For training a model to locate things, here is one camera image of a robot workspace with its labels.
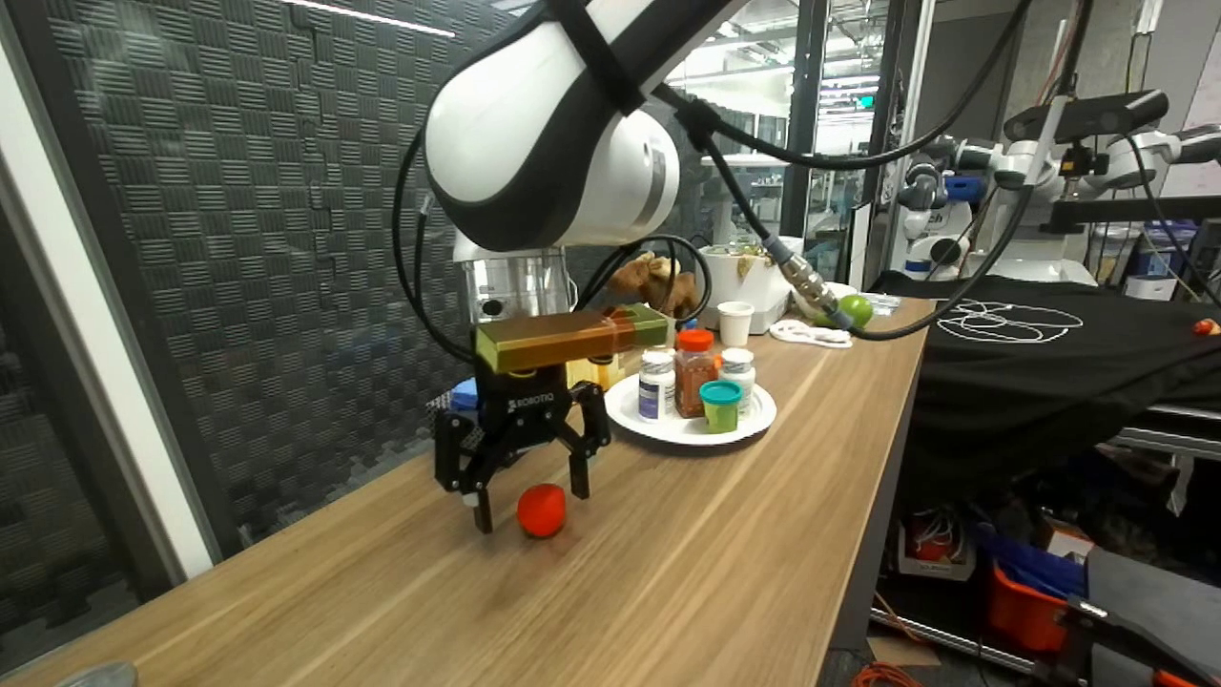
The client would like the yellow cardboard box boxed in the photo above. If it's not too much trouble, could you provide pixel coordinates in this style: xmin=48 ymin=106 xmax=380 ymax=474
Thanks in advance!
xmin=564 ymin=353 xmax=626 ymax=387

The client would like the red bin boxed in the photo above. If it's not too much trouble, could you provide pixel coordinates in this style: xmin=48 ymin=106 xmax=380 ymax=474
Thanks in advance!
xmin=984 ymin=559 xmax=1082 ymax=657

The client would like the green bowl item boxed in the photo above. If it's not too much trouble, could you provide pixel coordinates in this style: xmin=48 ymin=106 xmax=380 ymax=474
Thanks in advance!
xmin=834 ymin=292 xmax=873 ymax=328

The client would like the black cloth covered table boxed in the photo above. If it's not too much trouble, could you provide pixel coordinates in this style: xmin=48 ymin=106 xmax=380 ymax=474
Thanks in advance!
xmin=902 ymin=278 xmax=1221 ymax=502

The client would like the white cloth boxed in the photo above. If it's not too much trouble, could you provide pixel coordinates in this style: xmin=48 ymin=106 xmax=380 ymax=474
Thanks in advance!
xmin=766 ymin=318 xmax=849 ymax=346

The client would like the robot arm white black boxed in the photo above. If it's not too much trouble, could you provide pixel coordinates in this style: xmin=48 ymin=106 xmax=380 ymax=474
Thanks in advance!
xmin=399 ymin=0 xmax=745 ymax=527

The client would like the teal lid green cup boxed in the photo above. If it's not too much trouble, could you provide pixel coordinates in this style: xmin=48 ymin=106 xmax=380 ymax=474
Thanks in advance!
xmin=698 ymin=381 xmax=745 ymax=431

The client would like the wrist camera wooden mount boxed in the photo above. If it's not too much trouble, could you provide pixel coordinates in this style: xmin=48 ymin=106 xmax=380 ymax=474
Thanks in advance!
xmin=475 ymin=305 xmax=671 ymax=373

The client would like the grey basket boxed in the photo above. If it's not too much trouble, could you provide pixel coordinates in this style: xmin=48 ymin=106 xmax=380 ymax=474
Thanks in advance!
xmin=427 ymin=391 xmax=475 ymax=437

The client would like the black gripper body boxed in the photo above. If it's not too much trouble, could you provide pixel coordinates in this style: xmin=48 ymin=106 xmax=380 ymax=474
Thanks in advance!
xmin=473 ymin=367 xmax=583 ymax=474

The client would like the blue sponge cloth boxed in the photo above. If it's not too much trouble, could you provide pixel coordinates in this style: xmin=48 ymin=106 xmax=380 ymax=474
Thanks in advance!
xmin=448 ymin=379 xmax=480 ymax=410

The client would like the white coiled cable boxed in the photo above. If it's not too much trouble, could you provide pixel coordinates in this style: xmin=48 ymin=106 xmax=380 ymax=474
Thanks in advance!
xmin=929 ymin=292 xmax=1088 ymax=346

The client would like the red ball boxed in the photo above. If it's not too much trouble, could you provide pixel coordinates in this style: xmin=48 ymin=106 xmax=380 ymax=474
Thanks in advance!
xmin=516 ymin=483 xmax=568 ymax=539

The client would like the white round plate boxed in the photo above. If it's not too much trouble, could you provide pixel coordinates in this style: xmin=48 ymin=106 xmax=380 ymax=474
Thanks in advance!
xmin=602 ymin=373 xmax=778 ymax=445

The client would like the dark label white bottle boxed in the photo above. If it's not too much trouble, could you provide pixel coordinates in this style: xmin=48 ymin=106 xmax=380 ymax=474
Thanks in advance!
xmin=637 ymin=351 xmax=675 ymax=419

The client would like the white lid supplement bottle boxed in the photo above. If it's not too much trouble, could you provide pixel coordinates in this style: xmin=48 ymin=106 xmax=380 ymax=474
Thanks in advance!
xmin=721 ymin=346 xmax=755 ymax=395

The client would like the orange lid spice jar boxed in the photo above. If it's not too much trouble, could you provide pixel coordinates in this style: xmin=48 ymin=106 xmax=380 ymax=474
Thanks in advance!
xmin=675 ymin=328 xmax=721 ymax=415

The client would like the white appliance box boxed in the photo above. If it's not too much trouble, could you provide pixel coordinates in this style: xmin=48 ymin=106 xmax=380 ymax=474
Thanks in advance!
xmin=702 ymin=242 xmax=788 ymax=330

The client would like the white paper cup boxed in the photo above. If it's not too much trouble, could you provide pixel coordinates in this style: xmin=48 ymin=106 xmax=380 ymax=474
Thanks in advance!
xmin=718 ymin=301 xmax=755 ymax=346

